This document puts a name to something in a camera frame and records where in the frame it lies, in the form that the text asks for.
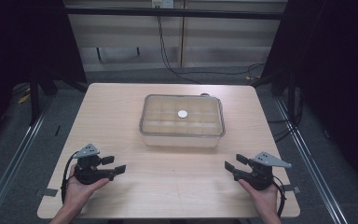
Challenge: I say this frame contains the black horizontal frame bar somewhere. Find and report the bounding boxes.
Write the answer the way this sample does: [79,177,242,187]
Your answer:
[64,7,284,21]

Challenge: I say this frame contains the white wall socket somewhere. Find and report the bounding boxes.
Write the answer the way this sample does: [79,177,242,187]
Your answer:
[151,0,175,9]

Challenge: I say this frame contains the clear plastic lidded box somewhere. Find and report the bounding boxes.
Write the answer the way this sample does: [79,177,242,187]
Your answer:
[138,93,227,148]

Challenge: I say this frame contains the person's left hand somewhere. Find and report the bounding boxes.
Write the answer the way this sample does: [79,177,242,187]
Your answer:
[62,163,111,214]

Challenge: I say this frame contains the yellow floor tape piece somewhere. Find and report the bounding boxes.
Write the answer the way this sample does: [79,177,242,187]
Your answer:
[17,92,31,105]

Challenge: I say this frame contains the metal floor rail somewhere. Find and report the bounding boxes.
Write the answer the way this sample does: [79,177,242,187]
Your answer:
[274,96,351,224]
[0,102,52,224]

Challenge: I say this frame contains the black floor cables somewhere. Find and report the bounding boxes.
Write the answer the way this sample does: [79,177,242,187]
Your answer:
[266,88,304,144]

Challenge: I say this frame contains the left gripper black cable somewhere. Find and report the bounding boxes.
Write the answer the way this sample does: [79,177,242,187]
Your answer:
[61,150,79,203]

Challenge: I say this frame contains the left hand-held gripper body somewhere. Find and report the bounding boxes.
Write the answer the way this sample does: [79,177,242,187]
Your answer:
[73,143,117,185]

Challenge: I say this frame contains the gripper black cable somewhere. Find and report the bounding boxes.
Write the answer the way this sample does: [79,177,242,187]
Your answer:
[61,150,79,203]
[271,175,287,218]

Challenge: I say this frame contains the person's right hand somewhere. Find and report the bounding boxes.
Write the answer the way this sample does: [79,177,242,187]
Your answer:
[238,178,280,217]

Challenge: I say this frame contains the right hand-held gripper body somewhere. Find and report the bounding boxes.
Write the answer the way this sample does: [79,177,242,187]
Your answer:
[233,151,293,191]

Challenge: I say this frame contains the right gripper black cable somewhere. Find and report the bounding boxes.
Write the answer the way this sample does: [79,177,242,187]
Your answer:
[271,175,287,218]

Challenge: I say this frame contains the grey tape strip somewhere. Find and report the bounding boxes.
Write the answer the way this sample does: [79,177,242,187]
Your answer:
[282,184,301,195]
[34,188,59,198]

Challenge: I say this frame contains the black curtain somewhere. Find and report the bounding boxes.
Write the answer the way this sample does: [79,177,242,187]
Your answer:
[262,0,358,197]
[0,0,88,150]

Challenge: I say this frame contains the long black wall cable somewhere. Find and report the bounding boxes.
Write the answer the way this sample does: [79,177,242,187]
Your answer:
[156,14,266,86]

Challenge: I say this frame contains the black metal stand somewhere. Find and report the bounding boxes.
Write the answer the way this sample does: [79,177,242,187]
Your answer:
[28,73,42,126]

